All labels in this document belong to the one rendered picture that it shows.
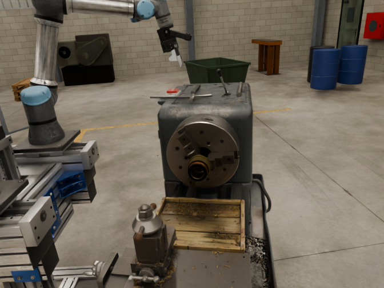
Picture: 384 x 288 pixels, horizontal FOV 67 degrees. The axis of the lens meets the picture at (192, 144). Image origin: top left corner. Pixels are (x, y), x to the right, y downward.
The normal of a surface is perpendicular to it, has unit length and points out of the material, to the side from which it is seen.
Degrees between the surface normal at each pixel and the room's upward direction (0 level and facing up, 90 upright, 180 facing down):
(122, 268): 0
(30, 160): 90
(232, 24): 90
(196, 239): 0
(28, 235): 90
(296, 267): 0
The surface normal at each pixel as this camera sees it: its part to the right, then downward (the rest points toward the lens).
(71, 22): 0.14, 0.37
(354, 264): -0.06, -0.92
